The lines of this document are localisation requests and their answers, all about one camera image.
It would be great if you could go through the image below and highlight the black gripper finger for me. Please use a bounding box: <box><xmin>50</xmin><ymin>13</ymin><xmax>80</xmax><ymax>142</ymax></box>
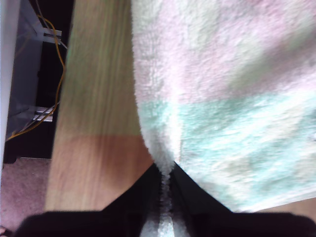
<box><xmin>170</xmin><ymin>161</ymin><xmax>233</xmax><ymax>214</ymax></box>
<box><xmin>101</xmin><ymin>162</ymin><xmax>161</xmax><ymax>214</ymax></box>

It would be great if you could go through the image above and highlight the pastel green pink tea towel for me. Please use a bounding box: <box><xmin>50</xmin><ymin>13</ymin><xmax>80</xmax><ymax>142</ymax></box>
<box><xmin>130</xmin><ymin>0</ymin><xmax>316</xmax><ymax>237</ymax></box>

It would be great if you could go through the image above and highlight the grey metal bracket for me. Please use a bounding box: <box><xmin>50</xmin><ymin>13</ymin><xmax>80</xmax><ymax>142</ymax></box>
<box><xmin>33</xmin><ymin>106</ymin><xmax>54</xmax><ymax>122</ymax></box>
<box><xmin>37</xmin><ymin>26</ymin><xmax>63</xmax><ymax>38</ymax></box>

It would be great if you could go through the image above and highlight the yellow cable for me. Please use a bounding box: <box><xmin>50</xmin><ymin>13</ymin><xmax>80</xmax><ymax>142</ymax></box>
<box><xmin>6</xmin><ymin>13</ymin><xmax>66</xmax><ymax>142</ymax></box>

